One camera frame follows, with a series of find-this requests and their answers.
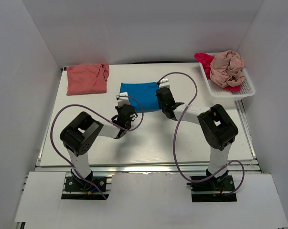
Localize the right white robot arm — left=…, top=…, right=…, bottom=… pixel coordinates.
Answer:
left=156, top=87, right=238, bottom=184

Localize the magenta red t-shirt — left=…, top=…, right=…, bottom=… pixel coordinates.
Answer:
left=194, top=52, right=241, bottom=92

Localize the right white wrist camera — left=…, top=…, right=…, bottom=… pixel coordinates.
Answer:
left=157, top=78, right=170, bottom=89

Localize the folded salmon pink t-shirt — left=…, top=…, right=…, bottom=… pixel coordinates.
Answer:
left=66, top=63, right=109, bottom=96

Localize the beige crumpled t-shirt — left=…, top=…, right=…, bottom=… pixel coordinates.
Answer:
left=210, top=50, right=245, bottom=88

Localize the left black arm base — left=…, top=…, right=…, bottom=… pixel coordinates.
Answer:
left=61, top=176, right=111, bottom=200

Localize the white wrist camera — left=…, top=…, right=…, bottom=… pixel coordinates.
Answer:
left=116, top=92, right=130, bottom=107
left=157, top=78, right=170, bottom=89

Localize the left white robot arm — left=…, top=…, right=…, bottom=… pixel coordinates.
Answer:
left=60, top=104, right=138, bottom=181

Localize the aluminium table frame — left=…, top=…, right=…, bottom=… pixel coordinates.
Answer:
left=15, top=63, right=262, bottom=229

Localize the white plastic basket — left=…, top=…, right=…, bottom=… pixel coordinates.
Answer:
left=200, top=52, right=256, bottom=103

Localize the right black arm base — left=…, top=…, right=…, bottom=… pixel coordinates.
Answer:
left=187, top=176, right=237, bottom=203

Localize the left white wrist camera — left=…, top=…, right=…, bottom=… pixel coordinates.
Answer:
left=116, top=92, right=130, bottom=107

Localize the blue t-shirt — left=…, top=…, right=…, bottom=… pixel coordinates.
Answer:
left=119, top=82, right=160, bottom=112

